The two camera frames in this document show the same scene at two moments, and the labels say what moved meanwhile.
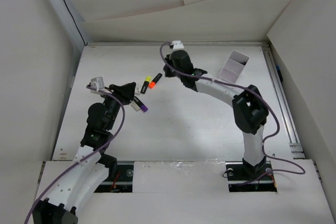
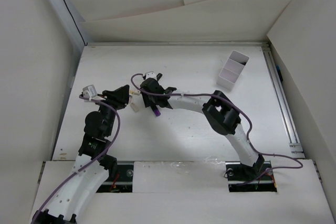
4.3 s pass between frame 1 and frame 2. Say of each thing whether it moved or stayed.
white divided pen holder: stayed
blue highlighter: stayed
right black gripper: moved
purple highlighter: moved
